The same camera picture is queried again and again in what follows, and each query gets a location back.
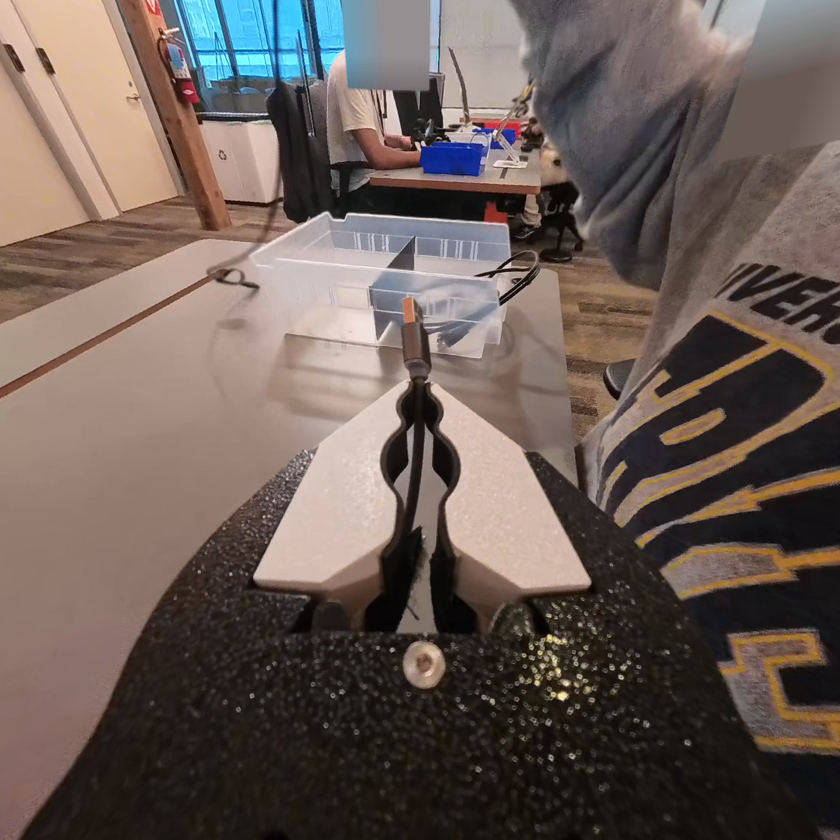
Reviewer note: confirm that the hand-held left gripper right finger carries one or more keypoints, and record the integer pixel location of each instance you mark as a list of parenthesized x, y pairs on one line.
[(512, 525)]

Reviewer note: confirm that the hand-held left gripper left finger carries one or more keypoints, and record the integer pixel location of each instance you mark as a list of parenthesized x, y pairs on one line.
[(328, 518)]

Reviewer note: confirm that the clear plastic bin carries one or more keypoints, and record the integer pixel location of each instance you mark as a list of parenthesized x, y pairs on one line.
[(308, 262)]

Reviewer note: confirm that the person's right forearm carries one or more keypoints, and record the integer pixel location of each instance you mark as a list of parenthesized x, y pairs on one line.
[(623, 131)]

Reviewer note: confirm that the person's black shoe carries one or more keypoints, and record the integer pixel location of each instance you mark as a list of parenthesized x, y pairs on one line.
[(618, 380)]

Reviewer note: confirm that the person in grey sweatshirt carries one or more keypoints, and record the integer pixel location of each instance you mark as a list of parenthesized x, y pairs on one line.
[(722, 459)]

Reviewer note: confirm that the brown edged desk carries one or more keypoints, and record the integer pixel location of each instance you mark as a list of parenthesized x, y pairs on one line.
[(459, 180)]

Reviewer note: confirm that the white recycling cabinet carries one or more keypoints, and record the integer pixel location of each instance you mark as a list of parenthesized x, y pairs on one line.
[(239, 161)]

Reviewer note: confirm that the black chair with jacket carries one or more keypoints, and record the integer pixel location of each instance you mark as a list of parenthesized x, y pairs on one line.
[(302, 151)]

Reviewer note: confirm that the blue plastic bin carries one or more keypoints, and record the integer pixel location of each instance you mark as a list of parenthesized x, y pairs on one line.
[(453, 161)]

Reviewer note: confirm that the red fire extinguisher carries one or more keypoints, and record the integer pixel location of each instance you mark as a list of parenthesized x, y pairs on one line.
[(182, 72)]

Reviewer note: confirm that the white double door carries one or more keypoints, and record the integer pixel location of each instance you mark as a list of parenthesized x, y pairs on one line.
[(111, 98), (33, 144)]

